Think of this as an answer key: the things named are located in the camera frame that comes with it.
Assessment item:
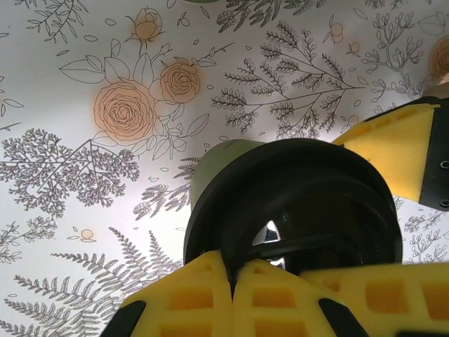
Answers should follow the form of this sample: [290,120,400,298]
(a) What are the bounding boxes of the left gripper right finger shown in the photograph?
[233,258,449,337]

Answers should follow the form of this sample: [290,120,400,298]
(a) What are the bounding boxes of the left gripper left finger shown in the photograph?
[105,250,235,337]

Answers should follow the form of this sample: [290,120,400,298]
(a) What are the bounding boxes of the green paper cup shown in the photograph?
[191,138,268,219]

